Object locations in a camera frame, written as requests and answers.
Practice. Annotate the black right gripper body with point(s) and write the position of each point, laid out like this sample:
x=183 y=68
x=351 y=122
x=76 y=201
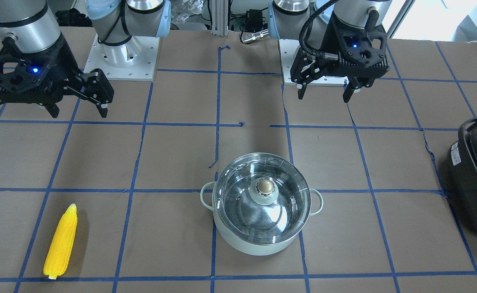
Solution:
x=64 y=64

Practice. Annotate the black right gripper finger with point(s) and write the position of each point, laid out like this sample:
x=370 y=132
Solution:
x=53 y=110
x=102 y=109

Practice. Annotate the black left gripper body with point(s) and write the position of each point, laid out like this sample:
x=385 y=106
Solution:
x=326 y=44

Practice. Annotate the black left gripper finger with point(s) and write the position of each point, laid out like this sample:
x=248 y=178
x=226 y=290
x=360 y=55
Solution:
x=301 y=90
x=352 y=87

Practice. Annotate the glass pot lid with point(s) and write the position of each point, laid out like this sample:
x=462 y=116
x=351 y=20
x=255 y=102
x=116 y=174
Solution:
x=257 y=165

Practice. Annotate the yellow plastic corn cob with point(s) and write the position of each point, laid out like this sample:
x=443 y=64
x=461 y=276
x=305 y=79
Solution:
x=58 y=257

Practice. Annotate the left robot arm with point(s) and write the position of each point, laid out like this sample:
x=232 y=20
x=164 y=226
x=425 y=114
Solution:
x=285 y=17

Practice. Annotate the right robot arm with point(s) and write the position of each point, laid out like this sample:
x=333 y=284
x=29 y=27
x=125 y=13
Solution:
x=34 y=27

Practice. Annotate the pale green electric pot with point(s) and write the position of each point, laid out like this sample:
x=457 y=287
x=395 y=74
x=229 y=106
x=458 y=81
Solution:
x=260 y=217

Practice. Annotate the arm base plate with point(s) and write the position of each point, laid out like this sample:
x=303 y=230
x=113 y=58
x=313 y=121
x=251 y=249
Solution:
x=288 y=49
x=133 y=61

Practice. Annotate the aluminium frame post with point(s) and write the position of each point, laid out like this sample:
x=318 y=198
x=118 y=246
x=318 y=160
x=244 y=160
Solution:
x=219 y=13

